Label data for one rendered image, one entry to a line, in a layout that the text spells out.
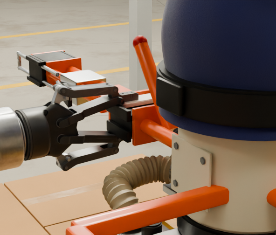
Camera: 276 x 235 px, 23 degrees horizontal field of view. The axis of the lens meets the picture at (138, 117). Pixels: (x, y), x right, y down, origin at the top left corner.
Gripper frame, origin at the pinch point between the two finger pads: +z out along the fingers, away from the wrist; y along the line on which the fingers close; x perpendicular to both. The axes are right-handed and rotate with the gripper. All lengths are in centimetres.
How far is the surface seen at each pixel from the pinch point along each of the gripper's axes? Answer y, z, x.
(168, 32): -18.4, -10.2, 24.2
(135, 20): 53, 183, -314
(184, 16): -20.9, -10.4, 27.7
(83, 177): 70, 50, -125
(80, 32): 123, 281, -606
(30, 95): 124, 138, -405
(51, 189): 70, 35, -122
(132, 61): 83, 183, -319
